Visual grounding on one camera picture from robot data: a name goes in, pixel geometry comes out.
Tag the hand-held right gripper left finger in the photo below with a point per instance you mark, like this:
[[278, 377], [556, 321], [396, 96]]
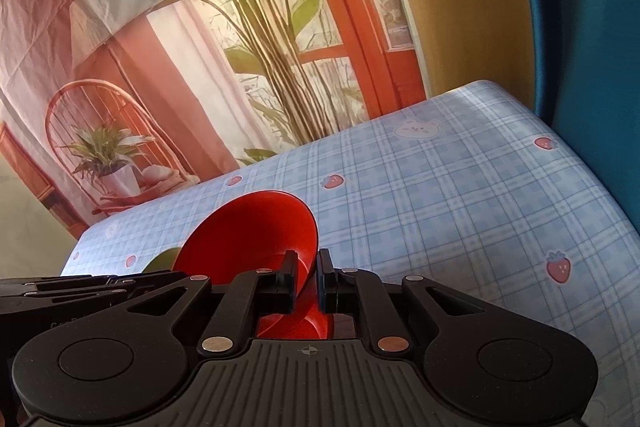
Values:
[[284, 283]]

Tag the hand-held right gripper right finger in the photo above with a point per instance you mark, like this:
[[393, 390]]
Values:
[[327, 283]]

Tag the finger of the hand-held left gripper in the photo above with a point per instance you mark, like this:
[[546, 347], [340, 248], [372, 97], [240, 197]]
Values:
[[100, 289]]

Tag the green square plate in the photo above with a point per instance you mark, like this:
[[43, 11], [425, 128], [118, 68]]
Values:
[[162, 262]]

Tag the blue plaid tablecloth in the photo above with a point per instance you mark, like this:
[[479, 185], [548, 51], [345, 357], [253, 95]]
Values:
[[450, 207]]

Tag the printed backdrop cloth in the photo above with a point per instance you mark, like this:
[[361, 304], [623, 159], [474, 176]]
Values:
[[150, 57]]

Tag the yellow wooden panel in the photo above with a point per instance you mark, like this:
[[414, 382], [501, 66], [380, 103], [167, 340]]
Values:
[[460, 7]]

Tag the blue curtain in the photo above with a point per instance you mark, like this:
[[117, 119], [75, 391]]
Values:
[[590, 32]]

